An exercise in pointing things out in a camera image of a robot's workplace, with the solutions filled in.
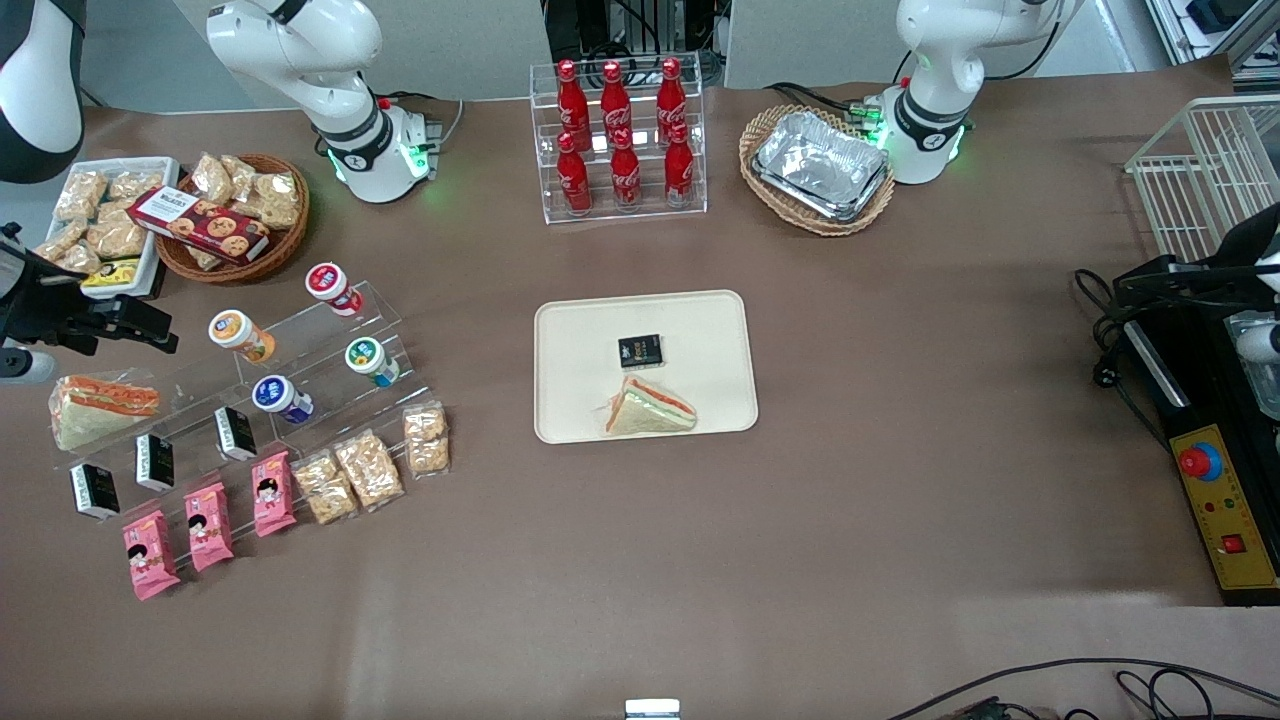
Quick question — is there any aluminium foil tray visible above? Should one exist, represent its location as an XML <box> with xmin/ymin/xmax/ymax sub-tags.
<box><xmin>751</xmin><ymin>109</ymin><xmax>892</xmax><ymax>224</ymax></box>

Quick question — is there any grey cable with connector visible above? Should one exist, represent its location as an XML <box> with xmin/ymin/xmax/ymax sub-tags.
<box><xmin>374</xmin><ymin>91</ymin><xmax>467</xmax><ymax>153</ymax></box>

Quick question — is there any light tan wicker basket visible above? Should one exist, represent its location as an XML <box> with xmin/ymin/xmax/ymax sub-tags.
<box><xmin>738</xmin><ymin>104</ymin><xmax>897</xmax><ymax>238</ymax></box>

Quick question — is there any black and white small box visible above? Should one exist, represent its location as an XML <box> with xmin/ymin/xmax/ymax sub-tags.
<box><xmin>213</xmin><ymin>405</ymin><xmax>259</xmax><ymax>463</ymax></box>
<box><xmin>134</xmin><ymin>432</ymin><xmax>177</xmax><ymax>492</ymax></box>
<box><xmin>69</xmin><ymin>462</ymin><xmax>122</xmax><ymax>522</ymax></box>

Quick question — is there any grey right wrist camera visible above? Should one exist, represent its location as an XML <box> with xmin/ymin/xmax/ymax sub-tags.
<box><xmin>0</xmin><ymin>345</ymin><xmax>57</xmax><ymax>387</ymax></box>

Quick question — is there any clear plastic container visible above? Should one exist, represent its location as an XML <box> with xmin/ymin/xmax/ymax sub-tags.
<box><xmin>1224</xmin><ymin>311</ymin><xmax>1280</xmax><ymax>422</ymax></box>

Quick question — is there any red lid gum jar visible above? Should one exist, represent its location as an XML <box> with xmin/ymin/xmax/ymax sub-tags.
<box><xmin>304</xmin><ymin>261</ymin><xmax>364</xmax><ymax>319</ymax></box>

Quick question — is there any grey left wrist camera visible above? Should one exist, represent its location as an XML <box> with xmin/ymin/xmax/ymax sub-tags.
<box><xmin>1234</xmin><ymin>319</ymin><xmax>1280</xmax><ymax>367</ymax></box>

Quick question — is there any red cookie box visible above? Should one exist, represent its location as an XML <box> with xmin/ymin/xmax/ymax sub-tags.
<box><xmin>127</xmin><ymin>186</ymin><xmax>272</xmax><ymax>267</ymax></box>

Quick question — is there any long black cable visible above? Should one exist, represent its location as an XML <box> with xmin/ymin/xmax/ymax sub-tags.
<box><xmin>884</xmin><ymin>656</ymin><xmax>1280</xmax><ymax>720</ymax></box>

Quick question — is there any looped black cable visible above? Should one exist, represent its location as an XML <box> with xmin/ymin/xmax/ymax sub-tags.
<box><xmin>1114</xmin><ymin>667</ymin><xmax>1217</xmax><ymax>720</ymax></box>

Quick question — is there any red emergency stop button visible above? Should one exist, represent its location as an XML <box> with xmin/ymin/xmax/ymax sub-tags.
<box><xmin>1177</xmin><ymin>441</ymin><xmax>1225</xmax><ymax>484</ymax></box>

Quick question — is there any yellow snack packet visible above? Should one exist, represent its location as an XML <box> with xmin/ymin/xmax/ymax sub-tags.
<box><xmin>79</xmin><ymin>257</ymin><xmax>142</xmax><ymax>294</ymax></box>

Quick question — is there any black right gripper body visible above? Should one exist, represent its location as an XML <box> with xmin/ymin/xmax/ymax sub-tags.
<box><xmin>0</xmin><ymin>225</ymin><xmax>102</xmax><ymax>354</ymax></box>

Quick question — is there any black gold-print small box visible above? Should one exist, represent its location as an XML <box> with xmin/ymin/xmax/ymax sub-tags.
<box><xmin>617</xmin><ymin>333</ymin><xmax>667</xmax><ymax>372</ymax></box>

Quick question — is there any dark brown wicker basket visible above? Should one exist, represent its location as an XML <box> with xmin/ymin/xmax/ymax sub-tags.
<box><xmin>154</xmin><ymin>152</ymin><xmax>312</xmax><ymax>287</ymax></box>

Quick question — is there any white wire basket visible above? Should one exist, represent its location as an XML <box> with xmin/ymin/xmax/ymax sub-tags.
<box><xmin>1124</xmin><ymin>94</ymin><xmax>1280</xmax><ymax>264</ymax></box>

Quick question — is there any wrapped triangle sandwich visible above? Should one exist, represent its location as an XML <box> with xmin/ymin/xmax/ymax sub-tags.
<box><xmin>602</xmin><ymin>374</ymin><xmax>699</xmax><ymax>437</ymax></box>
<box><xmin>49</xmin><ymin>372</ymin><xmax>162</xmax><ymax>452</ymax></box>

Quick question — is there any black power cable with plug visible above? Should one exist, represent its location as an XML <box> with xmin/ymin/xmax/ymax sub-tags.
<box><xmin>1072</xmin><ymin>267</ymin><xmax>1172</xmax><ymax>452</ymax></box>

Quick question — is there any clear acrylic tiered stand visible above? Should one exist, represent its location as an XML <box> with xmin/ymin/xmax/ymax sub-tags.
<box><xmin>55</xmin><ymin>279</ymin><xmax>433</xmax><ymax>531</ymax></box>

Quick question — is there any green lid gum jar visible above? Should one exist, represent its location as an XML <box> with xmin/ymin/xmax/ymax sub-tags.
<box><xmin>344</xmin><ymin>336</ymin><xmax>402</xmax><ymax>389</ymax></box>

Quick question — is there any clear acrylic bottle rack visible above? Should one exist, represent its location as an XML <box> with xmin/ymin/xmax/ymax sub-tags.
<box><xmin>529</xmin><ymin>51</ymin><xmax>709</xmax><ymax>226</ymax></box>

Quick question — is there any white rectangular snack tray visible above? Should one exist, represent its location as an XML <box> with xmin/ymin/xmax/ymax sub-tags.
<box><xmin>44</xmin><ymin>156</ymin><xmax>182</xmax><ymax>300</ymax></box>

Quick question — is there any aluminium frame shelf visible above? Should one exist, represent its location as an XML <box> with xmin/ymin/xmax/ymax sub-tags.
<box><xmin>1144</xmin><ymin>0</ymin><xmax>1280</xmax><ymax>97</ymax></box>

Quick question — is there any pink cartoon snack packet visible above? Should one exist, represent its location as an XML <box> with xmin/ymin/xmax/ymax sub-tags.
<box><xmin>121</xmin><ymin>509</ymin><xmax>182</xmax><ymax>602</ymax></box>
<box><xmin>183</xmin><ymin>481</ymin><xmax>236</xmax><ymax>574</ymax></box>
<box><xmin>250</xmin><ymin>450</ymin><xmax>299</xmax><ymax>539</ymax></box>

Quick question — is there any silver metal bar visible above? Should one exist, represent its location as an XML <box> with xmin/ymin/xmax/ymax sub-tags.
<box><xmin>1122</xmin><ymin>317</ymin><xmax>1194</xmax><ymax>410</ymax></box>

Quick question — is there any black cable with connector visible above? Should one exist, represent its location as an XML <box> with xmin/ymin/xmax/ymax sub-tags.
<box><xmin>764</xmin><ymin>80</ymin><xmax>883</xmax><ymax>127</ymax></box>

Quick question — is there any red cola bottle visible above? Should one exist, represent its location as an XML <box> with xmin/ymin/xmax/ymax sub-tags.
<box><xmin>555</xmin><ymin>132</ymin><xmax>595</xmax><ymax>217</ymax></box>
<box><xmin>599</xmin><ymin>61</ymin><xmax>634</xmax><ymax>147</ymax></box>
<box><xmin>654</xmin><ymin>57</ymin><xmax>690</xmax><ymax>142</ymax></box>
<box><xmin>555</xmin><ymin>59</ymin><xmax>594</xmax><ymax>151</ymax></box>
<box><xmin>609</xmin><ymin>127</ymin><xmax>643</xmax><ymax>212</ymax></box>
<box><xmin>663</xmin><ymin>121</ymin><xmax>696</xmax><ymax>209</ymax></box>

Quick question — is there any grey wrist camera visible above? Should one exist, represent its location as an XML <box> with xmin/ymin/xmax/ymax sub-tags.
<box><xmin>0</xmin><ymin>345</ymin><xmax>57</xmax><ymax>387</ymax></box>
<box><xmin>1234</xmin><ymin>319</ymin><xmax>1280</xmax><ymax>367</ymax></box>

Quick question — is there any cream plastic serving tray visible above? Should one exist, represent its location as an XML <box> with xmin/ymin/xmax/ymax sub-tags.
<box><xmin>533</xmin><ymin>289</ymin><xmax>760</xmax><ymax>445</ymax></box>

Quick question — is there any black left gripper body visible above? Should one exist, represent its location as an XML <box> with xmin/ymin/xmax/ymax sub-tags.
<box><xmin>1215</xmin><ymin>205</ymin><xmax>1280</xmax><ymax>301</ymax></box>

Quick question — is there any black machine with yellow panel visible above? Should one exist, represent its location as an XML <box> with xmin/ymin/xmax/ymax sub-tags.
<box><xmin>1116</xmin><ymin>290</ymin><xmax>1280</xmax><ymax>608</ymax></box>

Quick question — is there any blue lid gum jar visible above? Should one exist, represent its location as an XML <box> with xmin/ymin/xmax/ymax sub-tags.
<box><xmin>251</xmin><ymin>374</ymin><xmax>315</xmax><ymax>425</ymax></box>

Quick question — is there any black equipment with cables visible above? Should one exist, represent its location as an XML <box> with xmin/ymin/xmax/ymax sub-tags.
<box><xmin>544</xmin><ymin>0</ymin><xmax>727</xmax><ymax>87</ymax></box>

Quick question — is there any orange lid gum jar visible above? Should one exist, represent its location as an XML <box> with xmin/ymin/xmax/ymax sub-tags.
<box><xmin>207</xmin><ymin>308</ymin><xmax>277</xmax><ymax>365</ymax></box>

